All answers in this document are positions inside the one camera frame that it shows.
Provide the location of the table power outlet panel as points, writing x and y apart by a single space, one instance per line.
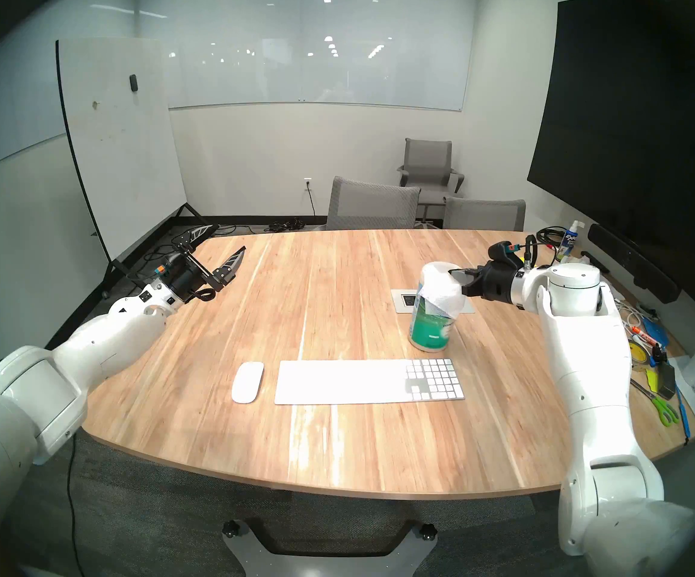
401 299

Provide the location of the white computer mouse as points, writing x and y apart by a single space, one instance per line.
247 382

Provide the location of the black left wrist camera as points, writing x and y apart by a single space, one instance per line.
170 263

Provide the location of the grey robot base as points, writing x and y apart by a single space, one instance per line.
311 567

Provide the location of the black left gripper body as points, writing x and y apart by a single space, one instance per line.
190 281

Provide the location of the blue pen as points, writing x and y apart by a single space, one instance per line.
683 416

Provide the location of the glass wall whiteboard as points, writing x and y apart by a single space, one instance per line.
317 59

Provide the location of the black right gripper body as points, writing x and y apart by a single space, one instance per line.
501 281

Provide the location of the black video bar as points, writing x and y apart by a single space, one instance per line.
624 251

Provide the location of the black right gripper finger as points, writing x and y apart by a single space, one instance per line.
470 274
473 288

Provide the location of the mobile whiteboard on stand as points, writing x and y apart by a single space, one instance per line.
122 137

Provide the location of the red and white marker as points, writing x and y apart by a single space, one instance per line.
645 335

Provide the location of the white keyboard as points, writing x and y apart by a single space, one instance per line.
353 382

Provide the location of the black wall screen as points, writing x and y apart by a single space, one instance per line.
630 131

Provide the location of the white disinfecting wipe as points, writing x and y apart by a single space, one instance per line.
443 293

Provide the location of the blue plastic packet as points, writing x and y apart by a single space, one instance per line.
654 329

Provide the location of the green scissors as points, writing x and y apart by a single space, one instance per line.
666 410

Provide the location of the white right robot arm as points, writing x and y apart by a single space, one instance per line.
588 353

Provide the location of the written-on wall whiteboard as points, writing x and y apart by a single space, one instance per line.
4 113

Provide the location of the low grey mesh chair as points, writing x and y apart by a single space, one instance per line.
484 216

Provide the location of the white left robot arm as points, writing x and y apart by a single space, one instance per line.
101 341

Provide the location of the grey armrest chair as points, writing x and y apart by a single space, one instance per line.
427 156

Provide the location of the black and yellow box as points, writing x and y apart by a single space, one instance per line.
663 377

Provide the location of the wide grey mesh chair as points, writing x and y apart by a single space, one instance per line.
371 204

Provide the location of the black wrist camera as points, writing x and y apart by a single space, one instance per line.
502 252
170 263

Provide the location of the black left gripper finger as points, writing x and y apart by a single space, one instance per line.
230 268
194 233

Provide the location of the whiteboard cleaner spray bottle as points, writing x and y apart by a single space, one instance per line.
568 242

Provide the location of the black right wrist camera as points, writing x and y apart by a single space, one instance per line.
502 252

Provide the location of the disinfecting wipes canister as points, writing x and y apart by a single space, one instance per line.
428 335

